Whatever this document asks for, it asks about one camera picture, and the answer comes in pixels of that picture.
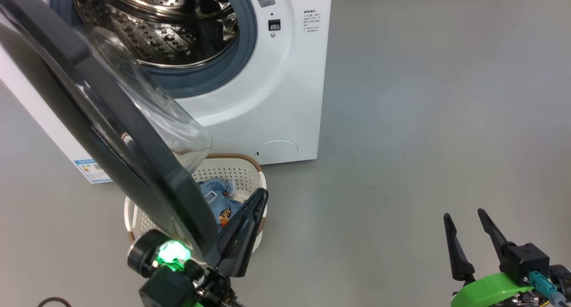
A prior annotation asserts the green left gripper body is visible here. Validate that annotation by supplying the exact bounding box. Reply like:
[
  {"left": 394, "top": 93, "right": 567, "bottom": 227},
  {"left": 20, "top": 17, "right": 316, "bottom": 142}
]
[{"left": 192, "top": 269, "right": 245, "bottom": 307}]

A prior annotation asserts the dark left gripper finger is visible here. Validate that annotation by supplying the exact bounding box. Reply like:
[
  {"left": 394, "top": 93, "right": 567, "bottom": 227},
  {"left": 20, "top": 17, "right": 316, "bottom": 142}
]
[{"left": 215, "top": 187, "right": 269, "bottom": 278}]

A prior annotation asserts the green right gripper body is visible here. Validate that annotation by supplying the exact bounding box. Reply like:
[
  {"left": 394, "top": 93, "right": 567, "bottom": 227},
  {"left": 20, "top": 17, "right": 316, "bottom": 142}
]
[{"left": 451, "top": 271, "right": 571, "bottom": 307}]

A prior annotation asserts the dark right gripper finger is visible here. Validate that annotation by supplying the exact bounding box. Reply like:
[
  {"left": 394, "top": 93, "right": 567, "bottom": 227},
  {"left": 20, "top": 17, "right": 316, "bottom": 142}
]
[
  {"left": 443, "top": 213, "right": 476, "bottom": 282},
  {"left": 477, "top": 208, "right": 512, "bottom": 273}
]

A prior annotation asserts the blue cartoon print garment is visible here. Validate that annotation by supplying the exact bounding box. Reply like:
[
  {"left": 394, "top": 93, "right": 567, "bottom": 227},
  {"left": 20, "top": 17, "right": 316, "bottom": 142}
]
[{"left": 196, "top": 178, "right": 245, "bottom": 227}]

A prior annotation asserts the washing machine glass door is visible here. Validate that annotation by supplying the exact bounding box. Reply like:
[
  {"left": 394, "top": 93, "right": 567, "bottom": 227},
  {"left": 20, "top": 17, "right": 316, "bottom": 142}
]
[{"left": 0, "top": 0, "right": 219, "bottom": 261}]

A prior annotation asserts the white front-load washing machine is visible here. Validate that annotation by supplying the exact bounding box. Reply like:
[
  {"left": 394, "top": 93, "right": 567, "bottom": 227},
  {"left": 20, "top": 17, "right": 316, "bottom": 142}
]
[{"left": 0, "top": 0, "right": 333, "bottom": 184}]

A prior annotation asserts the white perforated brown-rimmed laundry basket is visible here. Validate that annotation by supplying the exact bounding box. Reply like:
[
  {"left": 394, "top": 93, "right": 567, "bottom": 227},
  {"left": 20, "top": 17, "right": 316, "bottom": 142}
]
[{"left": 124, "top": 153, "right": 268, "bottom": 254}]

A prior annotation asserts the blue energy label sticker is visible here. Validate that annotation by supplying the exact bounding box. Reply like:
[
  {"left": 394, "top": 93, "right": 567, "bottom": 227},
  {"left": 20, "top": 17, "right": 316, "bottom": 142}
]
[{"left": 74, "top": 159, "right": 112, "bottom": 184}]

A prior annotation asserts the black cable with teal connector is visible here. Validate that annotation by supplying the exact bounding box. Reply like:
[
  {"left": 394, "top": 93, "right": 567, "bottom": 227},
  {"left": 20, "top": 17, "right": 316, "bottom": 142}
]
[{"left": 529, "top": 271, "right": 565, "bottom": 307}]

